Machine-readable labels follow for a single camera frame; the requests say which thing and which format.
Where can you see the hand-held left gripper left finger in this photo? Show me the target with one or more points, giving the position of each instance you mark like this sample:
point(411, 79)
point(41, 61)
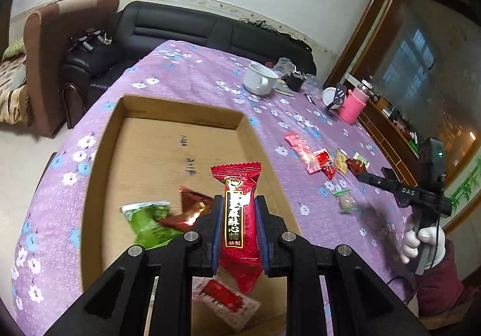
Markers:
point(218, 238)

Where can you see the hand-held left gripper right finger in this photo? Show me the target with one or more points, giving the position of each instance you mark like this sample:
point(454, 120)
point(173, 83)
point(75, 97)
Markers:
point(262, 238)

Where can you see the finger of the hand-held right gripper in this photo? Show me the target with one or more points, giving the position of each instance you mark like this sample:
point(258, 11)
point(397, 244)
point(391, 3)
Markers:
point(375, 180)

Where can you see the dark red packet green label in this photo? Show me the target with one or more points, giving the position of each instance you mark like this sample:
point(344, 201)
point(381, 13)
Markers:
point(356, 165)

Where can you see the bright red candy packet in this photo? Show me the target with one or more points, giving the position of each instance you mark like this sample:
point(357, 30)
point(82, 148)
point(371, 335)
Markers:
point(240, 223)

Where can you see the dark red snack packet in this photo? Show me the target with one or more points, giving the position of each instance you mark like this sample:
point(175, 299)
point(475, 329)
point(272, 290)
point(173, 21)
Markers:
point(189, 208)

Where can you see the white and red snack packet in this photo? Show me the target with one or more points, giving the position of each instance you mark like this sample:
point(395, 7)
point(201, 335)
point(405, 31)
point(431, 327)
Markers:
point(221, 296)

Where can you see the green snack packet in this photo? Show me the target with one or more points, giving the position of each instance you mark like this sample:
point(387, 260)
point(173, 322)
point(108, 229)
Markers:
point(150, 225)

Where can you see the cardboard box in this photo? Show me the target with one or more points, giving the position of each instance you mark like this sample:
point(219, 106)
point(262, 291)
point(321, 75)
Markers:
point(158, 148)

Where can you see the person's right forearm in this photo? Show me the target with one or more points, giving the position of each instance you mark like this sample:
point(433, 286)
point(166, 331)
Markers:
point(441, 287)

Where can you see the person's right hand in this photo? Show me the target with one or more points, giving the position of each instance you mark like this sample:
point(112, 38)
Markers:
point(436, 238)

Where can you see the small green-edged candy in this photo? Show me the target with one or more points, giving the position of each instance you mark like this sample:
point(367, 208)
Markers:
point(345, 200)

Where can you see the gold snack packet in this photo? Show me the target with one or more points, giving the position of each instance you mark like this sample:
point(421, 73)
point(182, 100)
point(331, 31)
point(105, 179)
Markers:
point(341, 162)

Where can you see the small red snack packet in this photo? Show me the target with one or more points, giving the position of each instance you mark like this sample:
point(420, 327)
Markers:
point(326, 163)

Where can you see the pink knit-sleeved thermos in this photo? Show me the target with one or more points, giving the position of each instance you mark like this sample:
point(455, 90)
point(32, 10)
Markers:
point(353, 106)

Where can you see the pink snack packet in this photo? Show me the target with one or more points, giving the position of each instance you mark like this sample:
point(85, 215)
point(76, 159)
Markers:
point(300, 151)

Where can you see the clear plastic container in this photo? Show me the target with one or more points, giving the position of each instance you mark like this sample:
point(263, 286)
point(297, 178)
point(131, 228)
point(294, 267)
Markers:
point(313, 83)

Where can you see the wooden glass-door cabinet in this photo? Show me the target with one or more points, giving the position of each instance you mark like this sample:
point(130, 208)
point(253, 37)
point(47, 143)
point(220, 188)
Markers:
point(413, 57)

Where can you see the black container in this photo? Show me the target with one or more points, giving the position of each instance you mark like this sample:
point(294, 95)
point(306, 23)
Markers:
point(293, 81)

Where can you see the white cup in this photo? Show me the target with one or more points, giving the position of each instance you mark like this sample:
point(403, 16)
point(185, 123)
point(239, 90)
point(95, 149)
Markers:
point(259, 78)

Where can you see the purple floral tablecloth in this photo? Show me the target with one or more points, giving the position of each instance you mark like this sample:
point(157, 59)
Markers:
point(195, 65)

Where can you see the black leather sofa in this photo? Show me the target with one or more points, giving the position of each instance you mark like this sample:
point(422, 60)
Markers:
point(180, 25)

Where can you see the black device on sofa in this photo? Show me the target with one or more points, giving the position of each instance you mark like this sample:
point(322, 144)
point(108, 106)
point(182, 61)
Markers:
point(90, 41)

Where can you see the brown armchair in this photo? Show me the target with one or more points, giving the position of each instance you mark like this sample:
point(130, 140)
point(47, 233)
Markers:
point(41, 69)

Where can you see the patterned bed blanket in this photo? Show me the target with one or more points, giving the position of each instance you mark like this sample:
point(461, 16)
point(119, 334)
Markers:
point(11, 91)

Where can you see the green cushion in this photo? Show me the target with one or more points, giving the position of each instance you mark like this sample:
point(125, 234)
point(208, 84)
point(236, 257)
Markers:
point(13, 49)

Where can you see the green bamboo wall sticker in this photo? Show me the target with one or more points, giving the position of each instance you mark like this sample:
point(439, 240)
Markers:
point(466, 187)

